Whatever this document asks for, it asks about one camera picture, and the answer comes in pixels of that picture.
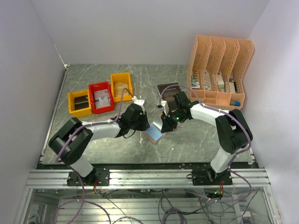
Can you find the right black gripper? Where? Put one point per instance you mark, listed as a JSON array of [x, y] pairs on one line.
[[167, 124]]

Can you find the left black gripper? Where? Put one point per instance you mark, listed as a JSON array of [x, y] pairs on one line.
[[145, 124]]

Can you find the pink leather card holder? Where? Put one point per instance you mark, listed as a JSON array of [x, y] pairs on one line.
[[153, 133]]

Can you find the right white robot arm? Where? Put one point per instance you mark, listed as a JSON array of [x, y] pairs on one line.
[[234, 135]]

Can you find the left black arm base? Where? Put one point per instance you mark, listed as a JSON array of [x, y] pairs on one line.
[[98, 177]]

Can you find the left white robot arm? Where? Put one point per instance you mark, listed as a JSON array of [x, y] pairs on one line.
[[70, 142]]

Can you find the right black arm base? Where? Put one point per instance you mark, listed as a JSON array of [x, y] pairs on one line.
[[207, 177]]

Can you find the yellow bin with cards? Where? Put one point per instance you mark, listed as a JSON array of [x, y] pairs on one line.
[[119, 81]]

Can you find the red bin with cards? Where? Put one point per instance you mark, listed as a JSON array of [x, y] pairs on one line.
[[101, 97]]

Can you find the black book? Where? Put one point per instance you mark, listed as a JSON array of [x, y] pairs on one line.
[[168, 95]]

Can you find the yellow bin left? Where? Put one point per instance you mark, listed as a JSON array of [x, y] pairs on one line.
[[79, 103]]

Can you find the peach file organizer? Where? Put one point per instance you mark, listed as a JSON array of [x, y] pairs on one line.
[[218, 64]]

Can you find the aluminium frame rail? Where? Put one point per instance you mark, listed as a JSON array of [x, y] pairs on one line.
[[145, 179]]

